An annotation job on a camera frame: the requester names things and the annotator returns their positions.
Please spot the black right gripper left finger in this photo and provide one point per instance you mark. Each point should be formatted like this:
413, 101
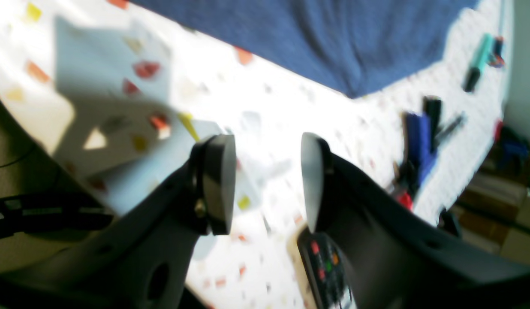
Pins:
141, 262

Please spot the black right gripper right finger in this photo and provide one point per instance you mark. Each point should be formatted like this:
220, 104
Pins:
394, 259

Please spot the blue T-shirt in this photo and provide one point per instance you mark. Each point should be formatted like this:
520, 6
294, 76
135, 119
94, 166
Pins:
356, 47

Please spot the black TV remote control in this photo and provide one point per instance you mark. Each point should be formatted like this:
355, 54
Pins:
324, 270

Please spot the blue black bar clamp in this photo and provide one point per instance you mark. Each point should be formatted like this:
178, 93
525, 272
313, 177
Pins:
424, 136

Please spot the terrazzo patterned tablecloth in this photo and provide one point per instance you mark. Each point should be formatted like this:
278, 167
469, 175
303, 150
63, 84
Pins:
117, 96

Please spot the teal highlighter marker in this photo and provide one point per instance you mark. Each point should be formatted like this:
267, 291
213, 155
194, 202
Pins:
480, 60

